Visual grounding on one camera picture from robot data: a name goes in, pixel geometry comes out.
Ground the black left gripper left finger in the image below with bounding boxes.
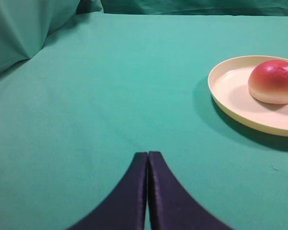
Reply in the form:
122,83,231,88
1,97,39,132
69,152,148,230

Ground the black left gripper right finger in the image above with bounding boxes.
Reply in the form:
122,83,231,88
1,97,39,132
147,151,231,230

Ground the pale yellow plastic plate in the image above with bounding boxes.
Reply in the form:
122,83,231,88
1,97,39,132
208,55,288,137

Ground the red-topped round bread bun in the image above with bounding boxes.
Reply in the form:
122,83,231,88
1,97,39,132
248,60,288,104

